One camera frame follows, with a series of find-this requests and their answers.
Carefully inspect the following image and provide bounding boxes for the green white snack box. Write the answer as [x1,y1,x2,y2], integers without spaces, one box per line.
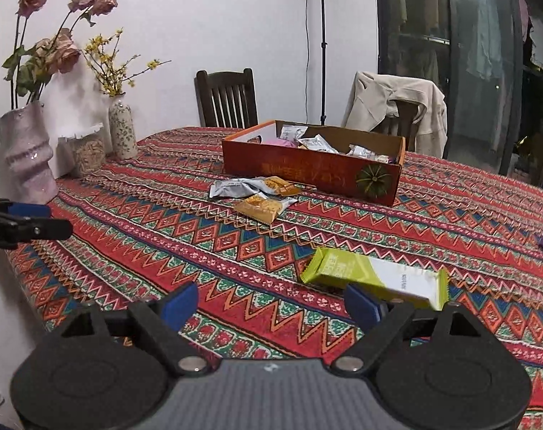
[300,248,449,311]

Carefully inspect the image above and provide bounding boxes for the white printed snack packet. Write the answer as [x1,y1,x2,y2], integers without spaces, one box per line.
[298,134,340,154]

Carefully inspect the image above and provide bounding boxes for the pink ceramic vase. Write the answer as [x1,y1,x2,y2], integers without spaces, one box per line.
[0,101,58,205]

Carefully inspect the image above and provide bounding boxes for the glass jar with lid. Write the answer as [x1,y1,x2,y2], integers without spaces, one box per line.
[58,122,106,178]

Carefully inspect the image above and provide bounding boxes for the red patterned tablecloth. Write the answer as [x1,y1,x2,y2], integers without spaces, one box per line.
[8,127,543,429]

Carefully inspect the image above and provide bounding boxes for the silver yellow snack packet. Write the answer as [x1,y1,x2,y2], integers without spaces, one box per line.
[208,176,302,199]

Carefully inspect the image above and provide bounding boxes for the floral slim vase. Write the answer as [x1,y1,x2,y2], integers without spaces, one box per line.
[108,95,138,160]

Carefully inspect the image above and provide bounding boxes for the dried pink roses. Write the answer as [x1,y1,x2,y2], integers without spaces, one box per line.
[0,0,118,111]

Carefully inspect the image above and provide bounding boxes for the orange cardboard snack box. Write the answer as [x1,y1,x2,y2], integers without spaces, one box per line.
[222,120,406,207]

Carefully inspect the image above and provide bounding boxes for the yellow flower branches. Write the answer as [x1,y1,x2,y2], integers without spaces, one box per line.
[83,28,170,98]

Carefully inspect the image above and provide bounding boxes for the wooden chair with jacket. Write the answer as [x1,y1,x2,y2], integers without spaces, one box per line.
[374,101,419,152]

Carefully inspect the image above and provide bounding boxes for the dark wooden chair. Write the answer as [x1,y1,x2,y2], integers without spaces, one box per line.
[195,68,259,129]

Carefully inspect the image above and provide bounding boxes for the beige jacket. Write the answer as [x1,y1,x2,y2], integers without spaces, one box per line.
[343,71,448,158]

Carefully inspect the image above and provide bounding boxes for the dark glass sliding door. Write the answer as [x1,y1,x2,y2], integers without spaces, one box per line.
[378,0,543,187]

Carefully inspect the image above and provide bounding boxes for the studio light on stand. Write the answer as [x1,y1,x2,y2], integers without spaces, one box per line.
[304,0,328,126]

